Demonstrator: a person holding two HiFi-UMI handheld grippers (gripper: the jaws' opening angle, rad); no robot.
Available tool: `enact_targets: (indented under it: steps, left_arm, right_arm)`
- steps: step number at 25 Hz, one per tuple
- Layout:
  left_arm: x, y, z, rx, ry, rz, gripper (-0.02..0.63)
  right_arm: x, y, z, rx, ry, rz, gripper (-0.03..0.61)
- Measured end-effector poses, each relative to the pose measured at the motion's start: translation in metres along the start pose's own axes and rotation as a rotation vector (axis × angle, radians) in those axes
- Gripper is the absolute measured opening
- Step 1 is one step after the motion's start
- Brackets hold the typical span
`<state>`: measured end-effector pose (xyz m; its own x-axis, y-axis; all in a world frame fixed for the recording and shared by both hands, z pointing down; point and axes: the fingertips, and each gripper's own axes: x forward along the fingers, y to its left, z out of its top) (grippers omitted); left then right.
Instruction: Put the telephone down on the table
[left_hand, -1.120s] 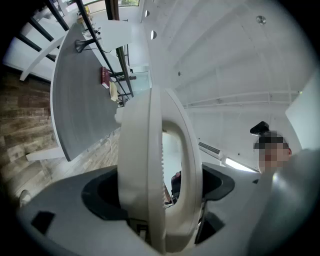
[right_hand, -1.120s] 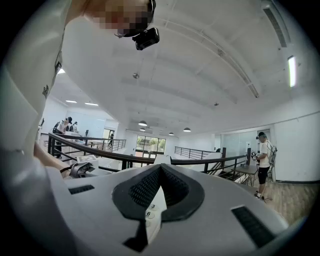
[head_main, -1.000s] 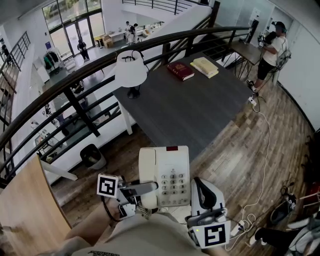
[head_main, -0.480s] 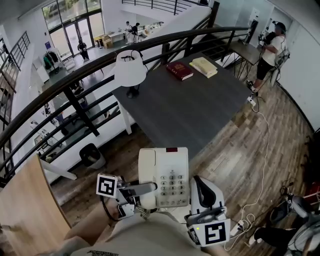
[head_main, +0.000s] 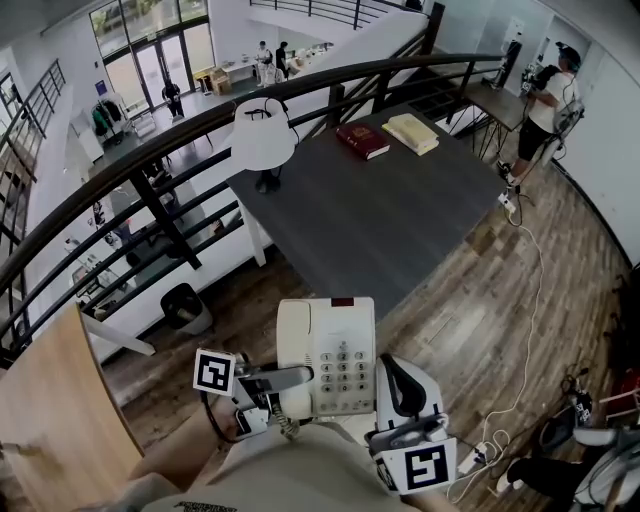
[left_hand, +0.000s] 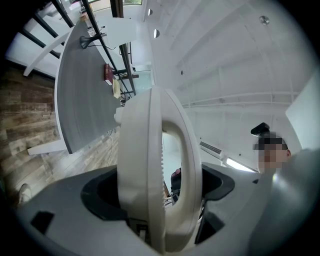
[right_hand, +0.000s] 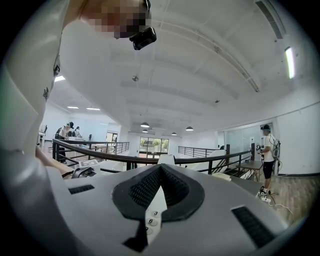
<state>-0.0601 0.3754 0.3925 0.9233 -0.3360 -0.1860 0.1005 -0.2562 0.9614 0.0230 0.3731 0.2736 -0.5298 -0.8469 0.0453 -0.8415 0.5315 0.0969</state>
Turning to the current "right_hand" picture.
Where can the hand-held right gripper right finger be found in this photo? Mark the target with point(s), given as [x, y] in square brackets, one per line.
[183, 197]

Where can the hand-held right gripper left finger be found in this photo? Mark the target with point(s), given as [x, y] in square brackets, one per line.
[136, 193]

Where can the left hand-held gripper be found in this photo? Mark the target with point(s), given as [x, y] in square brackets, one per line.
[86, 168]

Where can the white telephone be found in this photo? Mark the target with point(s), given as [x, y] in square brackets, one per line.
[156, 215]

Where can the person's left forearm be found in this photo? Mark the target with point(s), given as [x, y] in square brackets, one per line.
[48, 161]

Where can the black metal railing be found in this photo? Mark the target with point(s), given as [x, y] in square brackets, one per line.
[140, 159]

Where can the glass door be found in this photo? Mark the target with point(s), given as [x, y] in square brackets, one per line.
[153, 147]

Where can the ceiling panel light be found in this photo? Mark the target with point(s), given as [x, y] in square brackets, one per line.
[93, 109]
[72, 107]
[60, 78]

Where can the brown wooden table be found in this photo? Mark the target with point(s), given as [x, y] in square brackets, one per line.
[251, 165]

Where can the white power strip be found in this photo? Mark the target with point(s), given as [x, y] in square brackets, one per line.
[264, 199]

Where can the person's white shirt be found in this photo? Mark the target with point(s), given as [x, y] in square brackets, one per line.
[50, 37]

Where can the person's head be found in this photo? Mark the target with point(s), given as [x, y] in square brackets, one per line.
[117, 17]

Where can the long ceiling tube light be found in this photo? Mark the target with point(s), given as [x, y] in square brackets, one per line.
[290, 62]

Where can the ceiling air vent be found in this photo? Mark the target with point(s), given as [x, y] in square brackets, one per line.
[271, 18]

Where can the black head-worn camera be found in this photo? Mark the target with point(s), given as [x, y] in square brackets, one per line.
[143, 38]

